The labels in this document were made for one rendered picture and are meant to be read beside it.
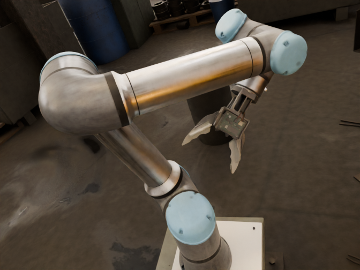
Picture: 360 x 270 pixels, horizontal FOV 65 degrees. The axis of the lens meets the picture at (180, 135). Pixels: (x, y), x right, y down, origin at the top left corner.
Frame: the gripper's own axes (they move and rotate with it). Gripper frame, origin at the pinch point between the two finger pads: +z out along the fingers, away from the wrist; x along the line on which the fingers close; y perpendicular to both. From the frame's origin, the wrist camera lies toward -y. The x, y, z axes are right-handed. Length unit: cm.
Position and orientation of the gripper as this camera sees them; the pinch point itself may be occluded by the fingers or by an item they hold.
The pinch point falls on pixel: (206, 159)
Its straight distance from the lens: 75.4
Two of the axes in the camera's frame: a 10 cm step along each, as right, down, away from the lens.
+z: -4.9, 8.7, 0.5
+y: -0.1, 0.5, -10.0
